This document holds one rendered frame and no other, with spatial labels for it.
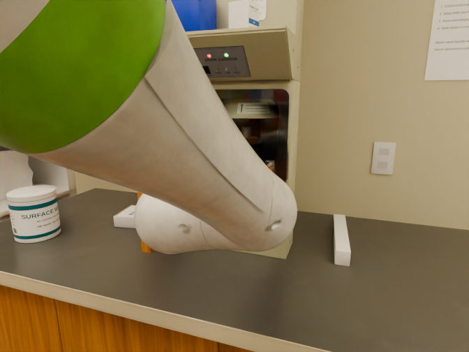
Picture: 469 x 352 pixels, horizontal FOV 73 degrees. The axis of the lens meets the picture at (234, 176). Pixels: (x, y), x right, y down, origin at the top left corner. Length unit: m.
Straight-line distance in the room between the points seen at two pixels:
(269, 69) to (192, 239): 0.47
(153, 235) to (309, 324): 0.38
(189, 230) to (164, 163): 0.24
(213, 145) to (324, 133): 1.04
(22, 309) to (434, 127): 1.36
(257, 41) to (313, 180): 0.69
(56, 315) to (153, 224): 0.61
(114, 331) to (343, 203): 0.88
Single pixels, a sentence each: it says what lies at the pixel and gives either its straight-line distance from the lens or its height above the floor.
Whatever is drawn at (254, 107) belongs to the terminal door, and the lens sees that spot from 0.81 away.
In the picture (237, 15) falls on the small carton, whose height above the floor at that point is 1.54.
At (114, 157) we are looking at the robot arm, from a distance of 0.17.
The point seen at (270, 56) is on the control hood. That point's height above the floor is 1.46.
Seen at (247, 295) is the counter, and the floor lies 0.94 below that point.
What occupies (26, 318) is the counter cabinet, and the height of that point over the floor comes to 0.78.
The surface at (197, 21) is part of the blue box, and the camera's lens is 0.77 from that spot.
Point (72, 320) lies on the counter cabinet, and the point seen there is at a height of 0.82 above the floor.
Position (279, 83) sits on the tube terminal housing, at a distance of 0.81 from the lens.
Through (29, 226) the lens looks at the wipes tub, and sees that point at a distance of 1.14.
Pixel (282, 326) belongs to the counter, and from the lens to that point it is 0.69.
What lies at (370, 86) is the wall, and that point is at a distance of 1.23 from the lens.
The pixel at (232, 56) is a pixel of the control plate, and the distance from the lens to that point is 0.77.
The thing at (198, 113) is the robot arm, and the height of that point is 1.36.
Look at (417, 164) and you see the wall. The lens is 1.27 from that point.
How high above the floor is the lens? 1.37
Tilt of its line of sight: 14 degrees down
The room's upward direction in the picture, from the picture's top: straight up
